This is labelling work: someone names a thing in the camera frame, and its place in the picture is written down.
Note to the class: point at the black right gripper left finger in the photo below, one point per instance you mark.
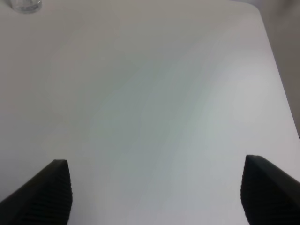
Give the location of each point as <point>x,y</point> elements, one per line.
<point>46,199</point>

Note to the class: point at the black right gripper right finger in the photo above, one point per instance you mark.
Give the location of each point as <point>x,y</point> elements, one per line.
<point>269,196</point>

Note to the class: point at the tall clear drinking glass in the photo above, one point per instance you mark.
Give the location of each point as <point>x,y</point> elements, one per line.
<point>26,6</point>

